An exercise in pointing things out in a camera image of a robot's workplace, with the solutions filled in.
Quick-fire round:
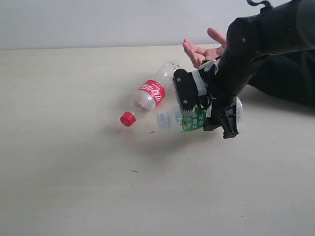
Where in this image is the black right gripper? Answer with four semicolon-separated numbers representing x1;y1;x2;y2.
199;62;246;139

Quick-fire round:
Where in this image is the green-label white-cap bottle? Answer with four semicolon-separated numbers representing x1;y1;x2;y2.
157;97;245;133

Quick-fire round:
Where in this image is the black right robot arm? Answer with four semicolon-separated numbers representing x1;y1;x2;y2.
199;0;315;139

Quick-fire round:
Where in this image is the black sleeved forearm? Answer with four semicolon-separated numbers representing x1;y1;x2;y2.
248;50;315;108

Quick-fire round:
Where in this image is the clear red-label cola bottle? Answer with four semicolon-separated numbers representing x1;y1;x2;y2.
120;60;180;127

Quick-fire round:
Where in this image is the open bare human hand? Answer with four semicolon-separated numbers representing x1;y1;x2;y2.
182;27;227;69

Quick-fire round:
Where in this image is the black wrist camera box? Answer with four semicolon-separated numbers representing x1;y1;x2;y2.
173;69;199;115

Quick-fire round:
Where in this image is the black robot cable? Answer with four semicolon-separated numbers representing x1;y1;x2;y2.
247;0;273;8

